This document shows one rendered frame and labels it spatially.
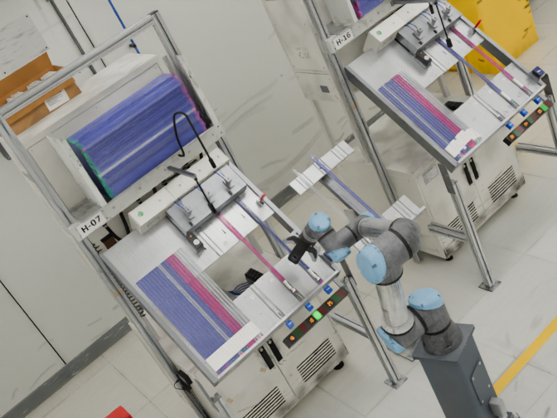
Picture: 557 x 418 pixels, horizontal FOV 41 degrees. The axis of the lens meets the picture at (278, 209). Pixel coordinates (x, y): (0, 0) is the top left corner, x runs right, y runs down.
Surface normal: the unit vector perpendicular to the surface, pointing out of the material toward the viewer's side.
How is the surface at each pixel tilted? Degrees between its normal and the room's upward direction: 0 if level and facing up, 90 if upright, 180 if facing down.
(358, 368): 0
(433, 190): 90
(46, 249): 90
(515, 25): 90
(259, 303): 43
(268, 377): 90
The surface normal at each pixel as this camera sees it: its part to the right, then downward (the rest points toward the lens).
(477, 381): 0.77, -0.02
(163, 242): 0.08, -0.45
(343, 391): -0.40, -0.79
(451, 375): -0.46, 0.67
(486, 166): 0.56, 0.19
